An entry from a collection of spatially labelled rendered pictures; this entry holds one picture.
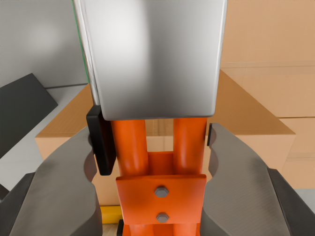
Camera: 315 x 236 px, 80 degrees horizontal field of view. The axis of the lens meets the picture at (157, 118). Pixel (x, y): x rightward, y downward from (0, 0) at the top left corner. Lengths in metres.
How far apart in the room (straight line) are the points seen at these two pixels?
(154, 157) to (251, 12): 0.60
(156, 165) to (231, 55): 0.57
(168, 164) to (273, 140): 0.22
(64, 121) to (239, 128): 0.29
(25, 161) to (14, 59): 0.83
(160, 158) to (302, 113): 0.79
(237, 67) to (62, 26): 0.97
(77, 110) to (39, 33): 1.00
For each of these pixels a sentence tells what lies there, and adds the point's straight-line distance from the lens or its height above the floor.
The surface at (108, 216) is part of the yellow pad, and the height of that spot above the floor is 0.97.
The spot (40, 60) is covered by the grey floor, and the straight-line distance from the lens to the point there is 1.40.
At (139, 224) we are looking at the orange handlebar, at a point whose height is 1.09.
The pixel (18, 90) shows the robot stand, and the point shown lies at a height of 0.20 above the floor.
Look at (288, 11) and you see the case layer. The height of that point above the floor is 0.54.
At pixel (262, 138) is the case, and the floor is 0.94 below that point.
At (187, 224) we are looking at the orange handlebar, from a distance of 0.18.
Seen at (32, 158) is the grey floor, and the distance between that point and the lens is 1.85.
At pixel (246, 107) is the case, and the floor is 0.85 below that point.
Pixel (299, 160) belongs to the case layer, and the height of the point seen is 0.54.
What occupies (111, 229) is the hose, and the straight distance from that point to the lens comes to 0.34.
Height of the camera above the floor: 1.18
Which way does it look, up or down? 61 degrees down
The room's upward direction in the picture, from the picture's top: 180 degrees clockwise
